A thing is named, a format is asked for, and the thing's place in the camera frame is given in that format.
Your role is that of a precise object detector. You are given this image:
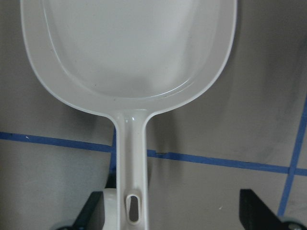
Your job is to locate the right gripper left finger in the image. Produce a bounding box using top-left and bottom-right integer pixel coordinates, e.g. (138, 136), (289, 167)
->
(69, 191), (105, 230)

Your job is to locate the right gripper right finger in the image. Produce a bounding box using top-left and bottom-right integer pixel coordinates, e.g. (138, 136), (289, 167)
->
(239, 189), (295, 230)

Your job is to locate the beige plastic dustpan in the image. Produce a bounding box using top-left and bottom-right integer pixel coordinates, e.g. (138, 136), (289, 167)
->
(20, 0), (237, 230)

